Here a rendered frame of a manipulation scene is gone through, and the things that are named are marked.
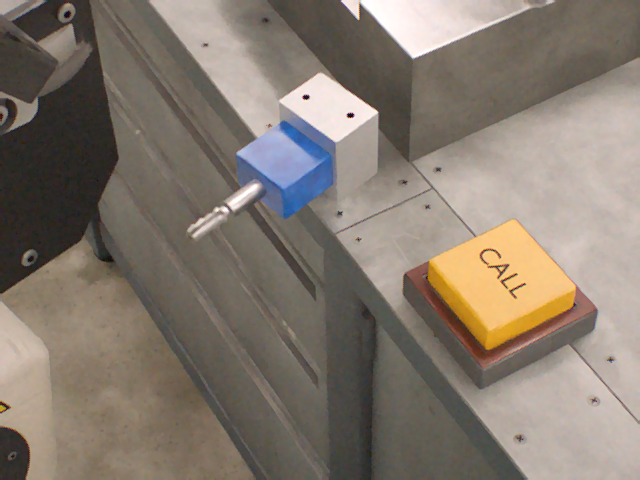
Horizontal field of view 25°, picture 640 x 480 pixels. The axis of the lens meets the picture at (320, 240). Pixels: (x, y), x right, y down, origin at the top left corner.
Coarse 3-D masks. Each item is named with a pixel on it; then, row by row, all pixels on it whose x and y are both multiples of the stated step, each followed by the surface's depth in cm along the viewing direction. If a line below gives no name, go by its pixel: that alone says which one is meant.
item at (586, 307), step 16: (416, 272) 82; (576, 288) 81; (432, 304) 81; (592, 304) 81; (448, 320) 80; (560, 320) 80; (464, 336) 80; (528, 336) 79; (544, 336) 79; (480, 352) 79; (496, 352) 79; (512, 352) 79
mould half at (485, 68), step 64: (320, 0) 92; (384, 0) 87; (448, 0) 87; (512, 0) 87; (576, 0) 88; (384, 64) 88; (448, 64) 86; (512, 64) 89; (576, 64) 93; (384, 128) 92; (448, 128) 90
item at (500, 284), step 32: (512, 224) 82; (448, 256) 81; (480, 256) 81; (512, 256) 81; (544, 256) 81; (448, 288) 80; (480, 288) 80; (512, 288) 80; (544, 288) 79; (480, 320) 78; (512, 320) 78; (544, 320) 80
